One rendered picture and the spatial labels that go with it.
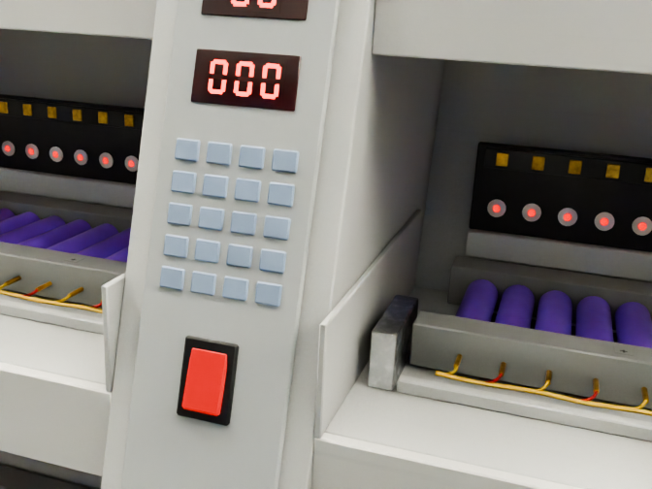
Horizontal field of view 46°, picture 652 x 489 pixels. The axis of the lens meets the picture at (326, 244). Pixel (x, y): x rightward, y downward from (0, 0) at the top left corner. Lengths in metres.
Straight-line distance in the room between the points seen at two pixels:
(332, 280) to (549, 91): 0.24
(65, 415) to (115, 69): 0.30
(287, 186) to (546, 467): 0.15
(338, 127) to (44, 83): 0.36
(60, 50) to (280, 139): 0.34
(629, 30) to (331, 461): 0.20
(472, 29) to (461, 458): 0.17
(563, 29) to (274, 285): 0.15
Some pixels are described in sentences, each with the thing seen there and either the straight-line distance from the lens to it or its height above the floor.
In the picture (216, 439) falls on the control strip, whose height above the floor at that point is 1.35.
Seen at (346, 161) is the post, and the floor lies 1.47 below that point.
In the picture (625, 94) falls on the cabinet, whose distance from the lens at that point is 0.50.
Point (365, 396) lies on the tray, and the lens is 0.35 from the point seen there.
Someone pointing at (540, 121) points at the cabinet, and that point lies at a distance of 0.50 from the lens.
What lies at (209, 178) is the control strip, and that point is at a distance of 0.32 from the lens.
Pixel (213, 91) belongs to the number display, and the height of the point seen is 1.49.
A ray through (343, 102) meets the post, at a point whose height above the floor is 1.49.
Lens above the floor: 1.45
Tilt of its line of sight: 3 degrees down
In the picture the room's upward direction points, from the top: 7 degrees clockwise
